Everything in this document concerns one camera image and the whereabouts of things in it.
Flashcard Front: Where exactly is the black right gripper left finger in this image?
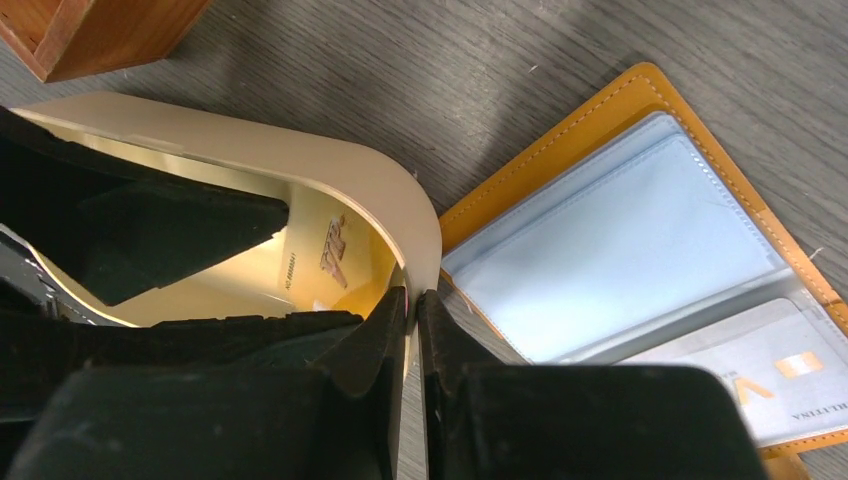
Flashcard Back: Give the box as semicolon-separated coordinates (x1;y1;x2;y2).
311;287;408;479

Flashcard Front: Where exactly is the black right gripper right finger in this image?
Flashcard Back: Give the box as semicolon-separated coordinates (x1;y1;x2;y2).
416;289;503;479

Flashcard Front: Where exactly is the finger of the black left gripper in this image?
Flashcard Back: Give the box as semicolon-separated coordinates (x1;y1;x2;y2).
0;278;366;422
1;108;289;306

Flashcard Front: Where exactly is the gold VIP credit card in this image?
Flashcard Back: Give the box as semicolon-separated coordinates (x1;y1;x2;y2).
278;184;396;317

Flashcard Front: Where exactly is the cream oval plastic tray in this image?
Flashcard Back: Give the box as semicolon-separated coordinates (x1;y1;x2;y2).
1;92;442;366

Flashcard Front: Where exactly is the orange leather card holder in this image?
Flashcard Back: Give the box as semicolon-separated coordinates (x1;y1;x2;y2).
440;62;847;479

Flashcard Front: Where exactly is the silver VIP credit card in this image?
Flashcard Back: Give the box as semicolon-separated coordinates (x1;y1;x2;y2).
630;298;847;446

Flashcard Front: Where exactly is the orange wooden compartment tray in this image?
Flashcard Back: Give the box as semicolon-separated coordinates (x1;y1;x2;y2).
1;0;210;83

